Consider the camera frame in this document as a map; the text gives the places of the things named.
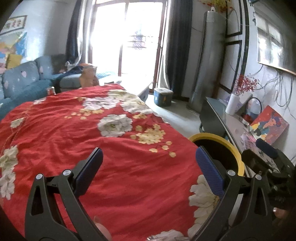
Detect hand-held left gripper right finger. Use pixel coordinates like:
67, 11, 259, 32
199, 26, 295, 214
192, 146, 273, 241

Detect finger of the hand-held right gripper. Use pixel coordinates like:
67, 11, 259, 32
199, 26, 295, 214
255, 138, 278, 158
242, 149, 273, 173

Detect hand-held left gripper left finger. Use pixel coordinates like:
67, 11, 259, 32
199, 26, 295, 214
24, 147, 109, 241

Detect yellow rimmed trash bin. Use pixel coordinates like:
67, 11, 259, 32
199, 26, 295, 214
188, 133, 245, 178

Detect person's right hand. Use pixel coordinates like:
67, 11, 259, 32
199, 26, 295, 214
273, 207, 290, 219

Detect person's left hand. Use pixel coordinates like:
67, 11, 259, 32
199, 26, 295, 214
93, 215, 113, 241

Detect red floral blanket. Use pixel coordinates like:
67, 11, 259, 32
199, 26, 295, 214
0, 84, 222, 241

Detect white vase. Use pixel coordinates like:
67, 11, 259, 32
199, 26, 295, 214
225, 93, 242, 115

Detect glass top television cabinet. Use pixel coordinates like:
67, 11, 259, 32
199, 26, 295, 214
199, 97, 278, 172

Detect blue storage stool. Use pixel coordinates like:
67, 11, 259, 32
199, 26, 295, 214
154, 88, 174, 107

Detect brown paper bag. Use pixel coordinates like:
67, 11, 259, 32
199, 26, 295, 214
79, 65, 100, 88

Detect white coffee table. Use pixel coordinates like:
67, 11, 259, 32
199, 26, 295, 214
104, 74, 155, 102

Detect dark clothes heap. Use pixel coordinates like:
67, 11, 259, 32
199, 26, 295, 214
59, 62, 89, 75

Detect grey standing air conditioner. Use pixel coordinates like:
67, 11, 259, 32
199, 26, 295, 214
187, 7, 228, 113

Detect blue fabric sofa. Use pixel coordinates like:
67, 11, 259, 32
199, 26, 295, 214
0, 54, 118, 116

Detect dark grey long curtain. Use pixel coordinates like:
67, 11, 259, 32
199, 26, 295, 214
159, 0, 193, 98

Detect yellow pillow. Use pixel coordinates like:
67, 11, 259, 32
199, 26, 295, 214
6, 54, 23, 69

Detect glass sliding door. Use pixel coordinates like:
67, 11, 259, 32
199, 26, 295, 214
85, 0, 169, 84

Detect grey curtain beside sofa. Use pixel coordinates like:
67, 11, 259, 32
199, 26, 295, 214
66, 0, 93, 65

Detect hanging laundry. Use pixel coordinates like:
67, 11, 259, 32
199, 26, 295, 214
128, 30, 148, 49

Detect colourful country map poster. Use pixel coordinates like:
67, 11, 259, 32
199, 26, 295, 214
0, 32, 28, 65

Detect yellow artificial flowers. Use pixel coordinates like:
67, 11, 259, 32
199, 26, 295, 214
199, 0, 234, 12

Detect framed calligraphy picture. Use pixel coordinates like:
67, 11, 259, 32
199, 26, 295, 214
0, 15, 28, 35

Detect bundle of wall cables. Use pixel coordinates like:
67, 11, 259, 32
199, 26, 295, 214
250, 67, 296, 112

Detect wall mounted television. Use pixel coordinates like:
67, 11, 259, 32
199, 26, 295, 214
253, 0, 296, 76

